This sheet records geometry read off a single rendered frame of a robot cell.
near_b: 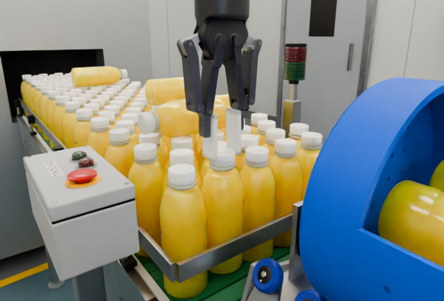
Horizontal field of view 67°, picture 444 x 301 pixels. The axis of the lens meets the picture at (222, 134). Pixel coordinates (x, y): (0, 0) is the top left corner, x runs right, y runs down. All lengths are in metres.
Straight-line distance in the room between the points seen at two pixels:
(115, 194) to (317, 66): 4.09
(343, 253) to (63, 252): 0.31
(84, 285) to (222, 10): 0.44
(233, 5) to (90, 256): 0.36
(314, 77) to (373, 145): 4.13
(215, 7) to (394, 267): 0.34
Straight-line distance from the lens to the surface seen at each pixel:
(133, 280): 0.61
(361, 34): 4.14
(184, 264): 0.50
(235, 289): 0.58
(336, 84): 4.29
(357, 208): 0.32
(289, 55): 0.97
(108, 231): 0.45
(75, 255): 0.46
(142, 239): 0.57
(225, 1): 0.45
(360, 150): 0.33
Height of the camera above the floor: 1.28
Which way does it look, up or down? 16 degrees down
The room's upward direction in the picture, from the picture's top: straight up
